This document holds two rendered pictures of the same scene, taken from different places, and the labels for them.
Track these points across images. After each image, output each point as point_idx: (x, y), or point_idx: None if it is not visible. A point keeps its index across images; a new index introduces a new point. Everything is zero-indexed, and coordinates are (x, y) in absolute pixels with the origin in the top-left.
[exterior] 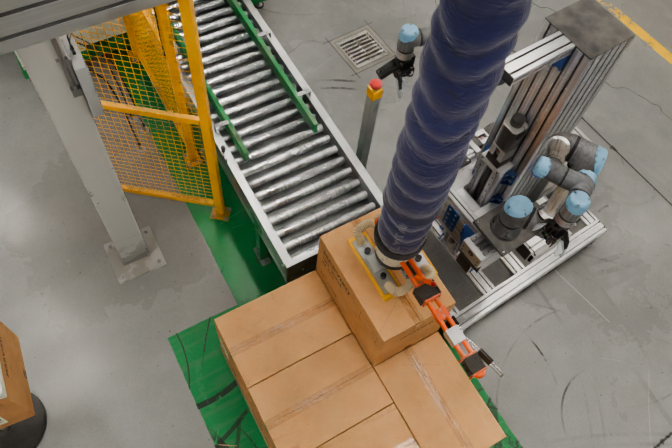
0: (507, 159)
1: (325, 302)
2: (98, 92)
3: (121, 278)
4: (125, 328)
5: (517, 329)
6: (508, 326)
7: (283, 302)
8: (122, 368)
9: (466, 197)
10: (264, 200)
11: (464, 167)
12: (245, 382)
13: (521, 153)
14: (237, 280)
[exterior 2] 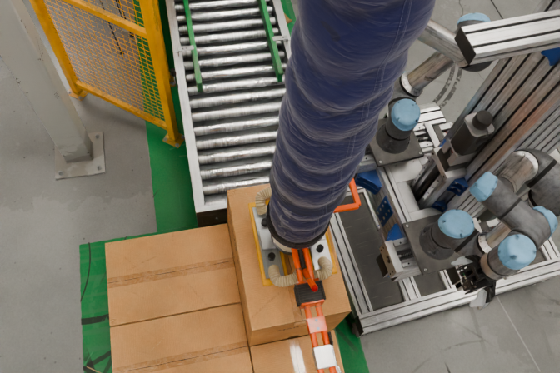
0: (461, 164)
1: (224, 261)
2: None
3: (58, 174)
4: (44, 223)
5: (434, 346)
6: (425, 340)
7: (181, 247)
8: (27, 261)
9: (407, 194)
10: (204, 136)
11: (416, 160)
12: (110, 320)
13: (479, 161)
14: (166, 208)
